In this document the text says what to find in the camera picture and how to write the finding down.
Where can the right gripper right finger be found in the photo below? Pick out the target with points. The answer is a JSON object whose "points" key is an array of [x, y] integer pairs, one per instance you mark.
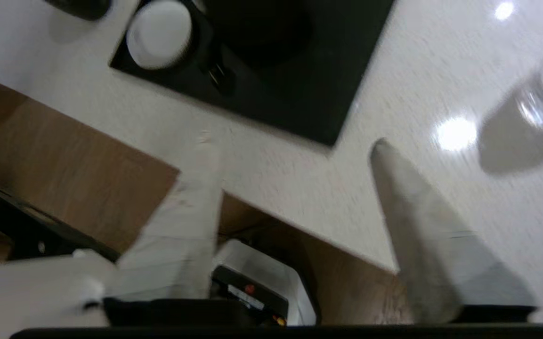
{"points": [[436, 254]]}

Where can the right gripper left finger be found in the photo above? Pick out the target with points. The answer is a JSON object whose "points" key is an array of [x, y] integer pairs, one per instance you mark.
{"points": [[177, 245]]}

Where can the black electric kettle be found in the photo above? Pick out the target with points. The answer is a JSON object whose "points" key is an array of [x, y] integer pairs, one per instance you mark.
{"points": [[257, 28]]}

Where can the white robot chassis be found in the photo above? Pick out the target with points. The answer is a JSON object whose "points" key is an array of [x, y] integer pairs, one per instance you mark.
{"points": [[262, 261]]}

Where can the black rectangular tray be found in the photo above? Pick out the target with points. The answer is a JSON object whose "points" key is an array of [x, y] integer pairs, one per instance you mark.
{"points": [[318, 84]]}

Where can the round white coaster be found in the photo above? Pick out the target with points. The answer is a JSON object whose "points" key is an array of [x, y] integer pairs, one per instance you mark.
{"points": [[158, 35]]}

